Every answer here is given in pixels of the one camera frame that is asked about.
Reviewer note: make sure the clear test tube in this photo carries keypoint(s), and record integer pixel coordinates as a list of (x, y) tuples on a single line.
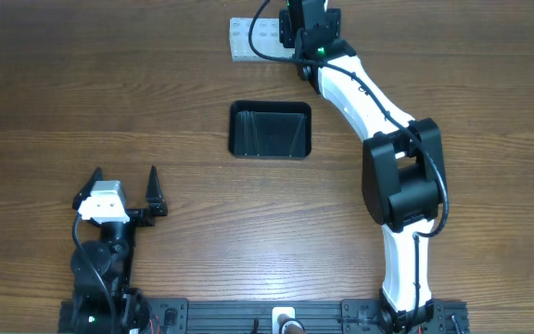
[(256, 134), (245, 134), (299, 134)]

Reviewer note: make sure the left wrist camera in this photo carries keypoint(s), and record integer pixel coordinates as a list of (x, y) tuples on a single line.
[(105, 204)]

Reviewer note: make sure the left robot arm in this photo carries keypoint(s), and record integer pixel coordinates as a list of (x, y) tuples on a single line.
[(105, 269)]

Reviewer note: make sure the white test tube rack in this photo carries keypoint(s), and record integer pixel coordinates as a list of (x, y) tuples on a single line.
[(258, 42)]

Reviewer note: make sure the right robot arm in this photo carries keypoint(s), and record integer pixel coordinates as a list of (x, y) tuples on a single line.
[(401, 185)]

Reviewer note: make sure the black tray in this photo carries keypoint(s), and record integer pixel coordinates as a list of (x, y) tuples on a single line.
[(271, 153)]

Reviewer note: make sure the mounting rail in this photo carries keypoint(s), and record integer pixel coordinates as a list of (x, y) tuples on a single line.
[(230, 316)]

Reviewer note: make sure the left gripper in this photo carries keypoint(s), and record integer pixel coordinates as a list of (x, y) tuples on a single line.
[(143, 217)]

